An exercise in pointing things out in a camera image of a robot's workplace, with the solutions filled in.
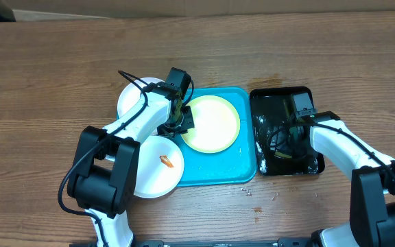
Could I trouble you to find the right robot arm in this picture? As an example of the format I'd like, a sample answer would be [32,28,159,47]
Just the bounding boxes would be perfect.
[267,110,395,246]

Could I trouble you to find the white plate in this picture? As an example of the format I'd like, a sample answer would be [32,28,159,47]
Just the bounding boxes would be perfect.
[117,78,164,119]
[134,136,184,198]

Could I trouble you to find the green yellow sponge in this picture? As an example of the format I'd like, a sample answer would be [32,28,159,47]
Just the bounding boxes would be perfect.
[275,99,305,159]

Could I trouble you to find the light green plate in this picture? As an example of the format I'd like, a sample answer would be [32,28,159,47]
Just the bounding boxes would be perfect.
[181,95,241,154]

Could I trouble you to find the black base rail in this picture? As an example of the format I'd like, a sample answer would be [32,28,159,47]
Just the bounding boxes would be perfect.
[130,237,320,247]

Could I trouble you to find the teal plastic tray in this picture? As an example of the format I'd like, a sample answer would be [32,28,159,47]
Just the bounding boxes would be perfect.
[172,87,256,187]

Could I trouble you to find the black plastic tray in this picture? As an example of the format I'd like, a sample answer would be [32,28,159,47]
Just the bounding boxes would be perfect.
[250,86,325,176]

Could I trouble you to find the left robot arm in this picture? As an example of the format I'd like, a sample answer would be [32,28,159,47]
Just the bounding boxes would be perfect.
[58,88,184,246]

